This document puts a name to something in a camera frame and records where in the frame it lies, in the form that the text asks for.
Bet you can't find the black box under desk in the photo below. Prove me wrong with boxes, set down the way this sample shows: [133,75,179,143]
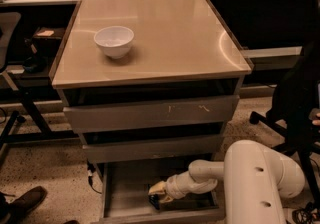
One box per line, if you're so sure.
[32,27,65,65]

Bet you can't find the white ceramic bowl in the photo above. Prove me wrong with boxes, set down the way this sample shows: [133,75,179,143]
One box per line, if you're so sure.
[94,26,134,59]

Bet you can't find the top grey drawer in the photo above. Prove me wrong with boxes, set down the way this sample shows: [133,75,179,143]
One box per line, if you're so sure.
[64,95,239,133]

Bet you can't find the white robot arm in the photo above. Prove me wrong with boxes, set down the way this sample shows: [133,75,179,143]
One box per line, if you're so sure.
[148,140,305,224]

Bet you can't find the middle grey drawer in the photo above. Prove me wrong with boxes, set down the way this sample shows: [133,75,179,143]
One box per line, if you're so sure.
[83,135,223,163]

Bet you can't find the bottom grey open drawer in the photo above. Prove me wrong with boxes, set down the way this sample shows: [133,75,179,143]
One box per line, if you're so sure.
[94,155,225,224]

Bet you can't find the black office chair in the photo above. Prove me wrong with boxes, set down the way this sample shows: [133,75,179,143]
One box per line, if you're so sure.
[249,41,320,210]

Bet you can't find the dark blue rxbar wrapper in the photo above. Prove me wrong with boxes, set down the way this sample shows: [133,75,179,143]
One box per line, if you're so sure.
[148,185,160,210]

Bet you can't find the black power cable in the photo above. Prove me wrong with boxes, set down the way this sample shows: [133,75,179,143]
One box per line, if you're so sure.
[85,160,102,196]

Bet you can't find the grey drawer cabinet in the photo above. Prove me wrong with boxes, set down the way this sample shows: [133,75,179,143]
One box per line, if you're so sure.
[48,0,254,224]

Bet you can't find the person's bare hand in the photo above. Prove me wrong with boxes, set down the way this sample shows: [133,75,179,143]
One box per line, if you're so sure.
[312,113,320,126]

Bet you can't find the brown shoe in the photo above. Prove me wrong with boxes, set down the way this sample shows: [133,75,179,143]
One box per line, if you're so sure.
[0,186,47,224]

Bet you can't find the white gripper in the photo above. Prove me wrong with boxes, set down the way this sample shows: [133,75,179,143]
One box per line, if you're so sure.
[148,175,186,204]

